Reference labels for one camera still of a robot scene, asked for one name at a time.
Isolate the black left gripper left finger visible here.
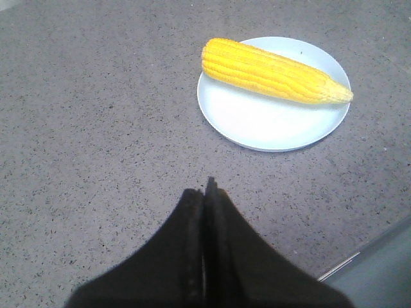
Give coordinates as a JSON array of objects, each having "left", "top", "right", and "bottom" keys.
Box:
[{"left": 66, "top": 189, "right": 204, "bottom": 307}]

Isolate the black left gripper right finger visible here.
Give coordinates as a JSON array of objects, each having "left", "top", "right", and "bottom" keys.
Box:
[{"left": 204, "top": 178, "right": 353, "bottom": 307}]

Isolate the light blue round plate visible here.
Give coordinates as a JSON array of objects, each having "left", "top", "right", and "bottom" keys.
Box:
[{"left": 197, "top": 37, "right": 350, "bottom": 152}]

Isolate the yellow corn cob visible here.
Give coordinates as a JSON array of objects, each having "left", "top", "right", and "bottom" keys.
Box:
[{"left": 202, "top": 38, "right": 354, "bottom": 105}]

